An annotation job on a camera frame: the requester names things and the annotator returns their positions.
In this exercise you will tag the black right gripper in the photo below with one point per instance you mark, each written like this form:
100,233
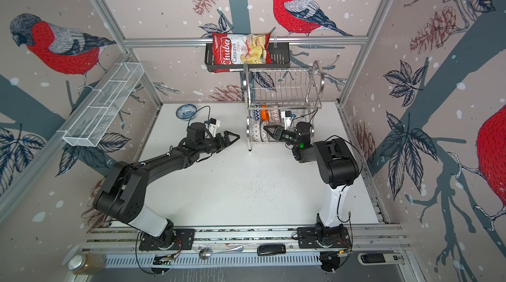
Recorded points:
279,131

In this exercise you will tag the white wire mesh basket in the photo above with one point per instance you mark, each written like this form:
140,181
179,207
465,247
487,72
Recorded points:
107,100

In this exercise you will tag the black remote device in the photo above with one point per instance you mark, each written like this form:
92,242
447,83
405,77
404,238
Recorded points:
271,249

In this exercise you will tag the red cassava chips bag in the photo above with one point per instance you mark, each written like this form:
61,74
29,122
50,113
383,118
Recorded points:
237,49

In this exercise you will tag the orange plastic bowl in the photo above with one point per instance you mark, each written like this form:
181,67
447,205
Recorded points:
264,112

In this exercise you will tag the glass jar with silver lid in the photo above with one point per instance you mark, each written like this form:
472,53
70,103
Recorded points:
87,264

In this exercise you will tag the blue triangle pattern bowl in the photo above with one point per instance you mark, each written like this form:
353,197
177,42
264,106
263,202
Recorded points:
274,116

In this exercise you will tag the stainless steel dish rack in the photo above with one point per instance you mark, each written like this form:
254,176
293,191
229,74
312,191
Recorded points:
298,90

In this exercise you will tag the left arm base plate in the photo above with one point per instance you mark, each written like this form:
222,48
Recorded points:
178,239

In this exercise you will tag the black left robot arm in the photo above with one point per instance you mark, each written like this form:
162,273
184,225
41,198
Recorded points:
123,192

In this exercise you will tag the blue floral white bowl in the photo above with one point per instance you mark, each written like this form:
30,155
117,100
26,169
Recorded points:
186,112

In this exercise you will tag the metal spoon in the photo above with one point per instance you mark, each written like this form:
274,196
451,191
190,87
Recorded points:
207,252

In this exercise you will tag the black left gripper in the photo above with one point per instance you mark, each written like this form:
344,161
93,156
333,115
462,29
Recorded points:
227,141

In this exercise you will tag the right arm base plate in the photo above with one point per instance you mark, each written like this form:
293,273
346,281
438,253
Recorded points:
327,238

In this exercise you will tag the black wire shelf basket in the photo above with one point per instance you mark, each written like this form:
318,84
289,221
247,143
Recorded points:
279,54

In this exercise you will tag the red patterned bowl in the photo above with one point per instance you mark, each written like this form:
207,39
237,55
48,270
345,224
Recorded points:
256,113

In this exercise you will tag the brown white patterned bowl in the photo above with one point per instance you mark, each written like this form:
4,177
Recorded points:
263,133

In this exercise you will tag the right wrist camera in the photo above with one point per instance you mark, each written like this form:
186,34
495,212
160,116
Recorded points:
287,118

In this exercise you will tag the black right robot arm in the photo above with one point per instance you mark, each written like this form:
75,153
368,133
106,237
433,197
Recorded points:
338,169

